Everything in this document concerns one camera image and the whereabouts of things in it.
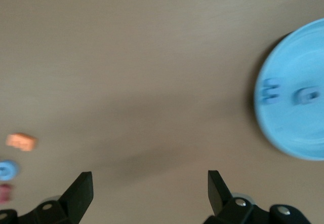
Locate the orange foam letter E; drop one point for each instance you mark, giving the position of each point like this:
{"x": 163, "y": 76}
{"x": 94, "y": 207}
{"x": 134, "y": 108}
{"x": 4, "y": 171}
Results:
{"x": 21, "y": 141}

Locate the blue foam letter P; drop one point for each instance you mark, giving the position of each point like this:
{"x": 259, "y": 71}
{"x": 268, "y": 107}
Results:
{"x": 300, "y": 97}

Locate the blue foam letter E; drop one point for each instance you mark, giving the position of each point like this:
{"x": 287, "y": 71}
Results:
{"x": 270, "y": 92}

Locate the dark red foam letter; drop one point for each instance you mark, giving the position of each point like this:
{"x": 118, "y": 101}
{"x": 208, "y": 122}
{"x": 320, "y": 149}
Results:
{"x": 5, "y": 193}

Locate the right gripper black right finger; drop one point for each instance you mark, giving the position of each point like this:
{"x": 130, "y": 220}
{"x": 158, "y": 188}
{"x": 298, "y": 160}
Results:
{"x": 220, "y": 203}

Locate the blue foam letter G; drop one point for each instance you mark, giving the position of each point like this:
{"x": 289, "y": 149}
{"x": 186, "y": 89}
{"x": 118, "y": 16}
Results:
{"x": 11, "y": 170}

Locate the blue round plate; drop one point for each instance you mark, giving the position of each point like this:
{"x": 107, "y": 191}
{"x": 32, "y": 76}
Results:
{"x": 303, "y": 132}

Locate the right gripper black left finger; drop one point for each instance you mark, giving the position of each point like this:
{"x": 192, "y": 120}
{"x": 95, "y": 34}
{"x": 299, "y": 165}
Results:
{"x": 76, "y": 201}

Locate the brown table cover sheet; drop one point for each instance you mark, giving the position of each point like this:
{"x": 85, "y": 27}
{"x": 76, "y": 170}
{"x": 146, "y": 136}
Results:
{"x": 126, "y": 56}

